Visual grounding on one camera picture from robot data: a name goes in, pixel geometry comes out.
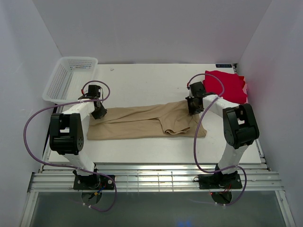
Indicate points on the white plastic mesh basket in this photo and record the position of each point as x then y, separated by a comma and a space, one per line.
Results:
68, 78

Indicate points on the aluminium rail frame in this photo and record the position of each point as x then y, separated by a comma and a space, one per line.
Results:
153, 178

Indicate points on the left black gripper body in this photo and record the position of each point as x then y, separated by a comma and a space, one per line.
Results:
101, 104

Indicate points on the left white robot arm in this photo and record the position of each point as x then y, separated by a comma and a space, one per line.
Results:
67, 139

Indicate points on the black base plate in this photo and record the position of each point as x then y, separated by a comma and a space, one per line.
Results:
220, 181
107, 182

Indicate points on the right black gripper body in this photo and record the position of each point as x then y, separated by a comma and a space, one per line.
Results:
192, 109

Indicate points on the beige t shirt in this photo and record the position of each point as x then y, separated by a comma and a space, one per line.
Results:
154, 121

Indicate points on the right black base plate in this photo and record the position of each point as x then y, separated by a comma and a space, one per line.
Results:
220, 181

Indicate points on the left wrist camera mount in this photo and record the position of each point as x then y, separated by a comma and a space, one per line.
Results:
84, 92

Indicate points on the red folded t shirt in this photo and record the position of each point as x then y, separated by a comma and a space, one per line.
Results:
233, 84

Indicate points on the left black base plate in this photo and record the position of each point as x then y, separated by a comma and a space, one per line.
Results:
107, 182

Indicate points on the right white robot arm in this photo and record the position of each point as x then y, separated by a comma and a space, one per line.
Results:
240, 130

